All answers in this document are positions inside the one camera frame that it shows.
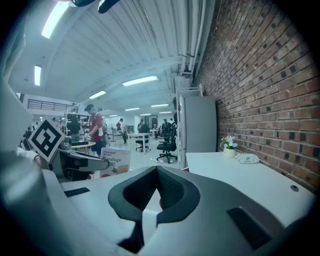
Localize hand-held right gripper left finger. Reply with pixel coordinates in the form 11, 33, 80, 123
24, 165, 159, 256

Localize round wooden table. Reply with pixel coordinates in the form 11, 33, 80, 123
71, 141, 97, 155

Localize black head-worn camera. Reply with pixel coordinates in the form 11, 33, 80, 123
72, 0, 121, 14

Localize white refrigerator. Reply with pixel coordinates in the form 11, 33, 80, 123
177, 94, 217, 171

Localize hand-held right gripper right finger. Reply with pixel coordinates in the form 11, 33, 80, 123
156, 165, 308, 256

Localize cream flower pot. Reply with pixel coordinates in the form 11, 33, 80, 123
221, 135, 238, 158

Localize white metal-frame table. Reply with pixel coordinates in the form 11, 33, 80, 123
126, 132, 151, 153

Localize white ceiling pipes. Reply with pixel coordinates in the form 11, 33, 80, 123
178, 0, 209, 73

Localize white tissue packet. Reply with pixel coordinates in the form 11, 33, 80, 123
234, 153, 261, 165

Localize black office chair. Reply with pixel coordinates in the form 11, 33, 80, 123
156, 122, 179, 164
135, 138, 151, 152

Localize black balcony railing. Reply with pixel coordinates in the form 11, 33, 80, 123
27, 99, 80, 111

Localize person's left forearm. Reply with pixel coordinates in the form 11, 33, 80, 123
0, 77, 42, 166

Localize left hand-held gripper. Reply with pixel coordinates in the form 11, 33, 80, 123
27, 118, 110, 181

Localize row of ceiling lights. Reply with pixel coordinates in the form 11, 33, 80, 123
34, 1, 170, 118

